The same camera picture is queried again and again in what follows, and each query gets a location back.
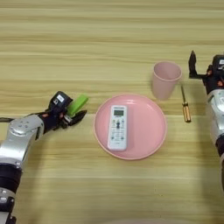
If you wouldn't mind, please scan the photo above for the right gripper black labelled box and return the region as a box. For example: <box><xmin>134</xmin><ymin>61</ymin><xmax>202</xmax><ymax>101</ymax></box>
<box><xmin>212</xmin><ymin>54</ymin><xmax>224</xmax><ymax>73</ymax></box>

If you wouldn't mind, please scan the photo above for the screwdriver with amber handle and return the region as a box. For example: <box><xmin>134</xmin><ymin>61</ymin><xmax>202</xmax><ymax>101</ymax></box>
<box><xmin>179</xmin><ymin>84</ymin><xmax>193</xmax><ymax>123</ymax></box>

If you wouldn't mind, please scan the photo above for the pink plastic cup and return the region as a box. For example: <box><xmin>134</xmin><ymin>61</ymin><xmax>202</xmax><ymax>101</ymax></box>
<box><xmin>150</xmin><ymin>60</ymin><xmax>183</xmax><ymax>102</ymax></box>

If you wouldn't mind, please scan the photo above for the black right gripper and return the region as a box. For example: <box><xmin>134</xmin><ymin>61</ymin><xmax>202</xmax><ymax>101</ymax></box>
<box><xmin>188</xmin><ymin>50</ymin><xmax>224</xmax><ymax>95</ymax></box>

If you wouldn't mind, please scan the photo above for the pink round plate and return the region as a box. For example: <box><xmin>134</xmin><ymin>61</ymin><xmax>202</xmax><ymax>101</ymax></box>
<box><xmin>94</xmin><ymin>93</ymin><xmax>168</xmax><ymax>161</ymax></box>

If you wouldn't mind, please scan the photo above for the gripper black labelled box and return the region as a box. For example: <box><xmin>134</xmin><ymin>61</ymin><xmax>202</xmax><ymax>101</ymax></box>
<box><xmin>47</xmin><ymin>90</ymin><xmax>74</xmax><ymax>113</ymax></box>
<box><xmin>212</xmin><ymin>54</ymin><xmax>224</xmax><ymax>73</ymax></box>

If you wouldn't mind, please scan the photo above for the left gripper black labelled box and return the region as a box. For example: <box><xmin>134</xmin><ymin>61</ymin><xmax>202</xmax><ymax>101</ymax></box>
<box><xmin>47</xmin><ymin>90</ymin><xmax>74</xmax><ymax>113</ymax></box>

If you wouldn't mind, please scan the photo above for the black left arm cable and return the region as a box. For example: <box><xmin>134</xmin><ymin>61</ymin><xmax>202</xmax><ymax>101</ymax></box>
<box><xmin>0</xmin><ymin>110</ymin><xmax>51</xmax><ymax>123</ymax></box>

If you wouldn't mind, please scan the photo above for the white remote control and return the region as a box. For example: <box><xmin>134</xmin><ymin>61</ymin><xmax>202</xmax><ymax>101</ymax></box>
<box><xmin>107</xmin><ymin>104</ymin><xmax>129</xmax><ymax>151</ymax></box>

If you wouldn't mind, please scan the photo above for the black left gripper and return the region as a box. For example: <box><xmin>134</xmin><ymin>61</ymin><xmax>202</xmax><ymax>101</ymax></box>
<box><xmin>38</xmin><ymin>108</ymin><xmax>88</xmax><ymax>134</ymax></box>

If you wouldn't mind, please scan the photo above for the green rectangular block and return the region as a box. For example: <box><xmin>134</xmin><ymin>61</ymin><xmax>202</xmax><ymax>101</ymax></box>
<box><xmin>67</xmin><ymin>94</ymin><xmax>89</xmax><ymax>117</ymax></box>

